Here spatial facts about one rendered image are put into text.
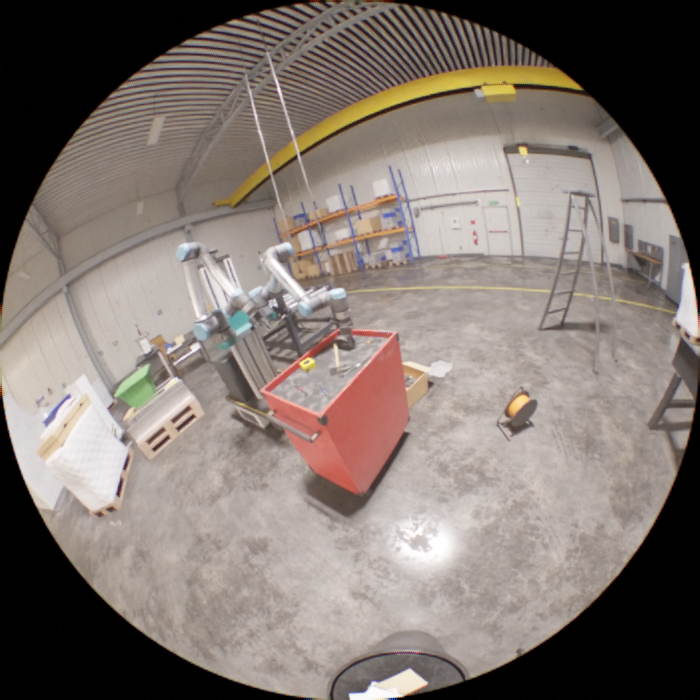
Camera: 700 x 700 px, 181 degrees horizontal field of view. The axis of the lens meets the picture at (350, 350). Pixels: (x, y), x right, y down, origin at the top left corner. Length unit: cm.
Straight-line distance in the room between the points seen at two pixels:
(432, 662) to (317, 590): 93
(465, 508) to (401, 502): 44
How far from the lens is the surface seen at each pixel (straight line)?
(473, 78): 847
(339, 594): 158
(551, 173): 1129
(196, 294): 173
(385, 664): 96
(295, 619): 170
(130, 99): 890
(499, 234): 1062
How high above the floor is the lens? 152
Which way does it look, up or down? 27 degrees down
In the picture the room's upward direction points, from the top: 16 degrees counter-clockwise
